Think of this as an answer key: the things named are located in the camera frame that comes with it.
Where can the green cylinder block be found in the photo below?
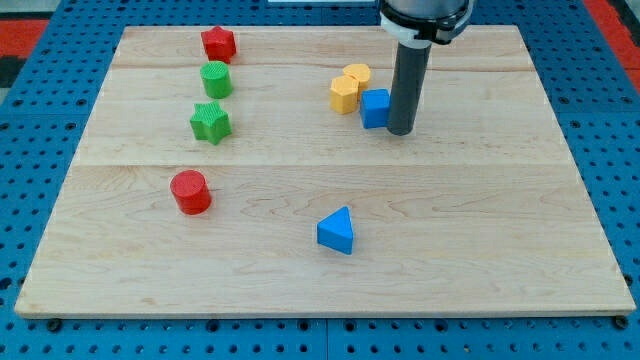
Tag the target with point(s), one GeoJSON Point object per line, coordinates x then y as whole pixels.
{"type": "Point", "coordinates": [215, 76]}

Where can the red cylinder block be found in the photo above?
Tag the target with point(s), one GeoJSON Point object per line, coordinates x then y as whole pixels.
{"type": "Point", "coordinates": [190, 191]}

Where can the blue triangle block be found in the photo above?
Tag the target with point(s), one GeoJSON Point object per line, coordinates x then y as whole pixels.
{"type": "Point", "coordinates": [336, 231]}

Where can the yellow hexagon block front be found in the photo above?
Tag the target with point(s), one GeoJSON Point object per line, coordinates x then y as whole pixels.
{"type": "Point", "coordinates": [344, 94]}

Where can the yellow hexagon block rear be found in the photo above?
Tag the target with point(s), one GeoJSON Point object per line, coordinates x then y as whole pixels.
{"type": "Point", "coordinates": [361, 73]}

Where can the blue cube block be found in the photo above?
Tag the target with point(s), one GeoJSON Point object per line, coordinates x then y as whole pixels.
{"type": "Point", "coordinates": [374, 108]}

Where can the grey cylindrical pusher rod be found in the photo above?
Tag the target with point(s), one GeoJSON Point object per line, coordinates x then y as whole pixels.
{"type": "Point", "coordinates": [409, 74]}

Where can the yellow hexagon block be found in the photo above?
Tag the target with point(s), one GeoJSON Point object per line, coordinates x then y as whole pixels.
{"type": "Point", "coordinates": [361, 73]}
{"type": "Point", "coordinates": [344, 94]}

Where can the wooden board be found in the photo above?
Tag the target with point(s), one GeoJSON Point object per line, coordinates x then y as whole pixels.
{"type": "Point", "coordinates": [479, 212]}

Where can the green star block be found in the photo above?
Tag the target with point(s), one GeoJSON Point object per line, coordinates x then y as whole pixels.
{"type": "Point", "coordinates": [210, 122]}

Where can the red star block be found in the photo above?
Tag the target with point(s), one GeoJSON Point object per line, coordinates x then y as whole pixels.
{"type": "Point", "coordinates": [219, 44]}

